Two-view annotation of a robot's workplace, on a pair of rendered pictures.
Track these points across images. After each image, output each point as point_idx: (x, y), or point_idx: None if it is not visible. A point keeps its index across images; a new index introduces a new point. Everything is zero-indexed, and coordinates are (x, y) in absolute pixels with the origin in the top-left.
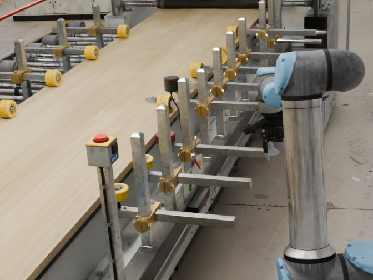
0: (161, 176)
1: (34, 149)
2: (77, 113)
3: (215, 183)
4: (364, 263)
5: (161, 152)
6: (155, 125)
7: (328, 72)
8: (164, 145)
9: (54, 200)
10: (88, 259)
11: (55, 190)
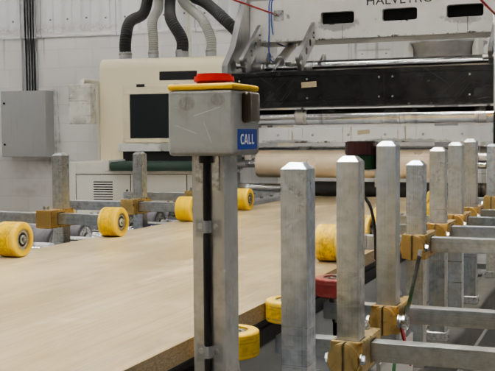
0: (335, 338)
1: (48, 285)
2: (150, 257)
3: (468, 361)
4: None
5: (339, 271)
6: None
7: None
8: (349, 255)
9: (68, 341)
10: None
11: (75, 329)
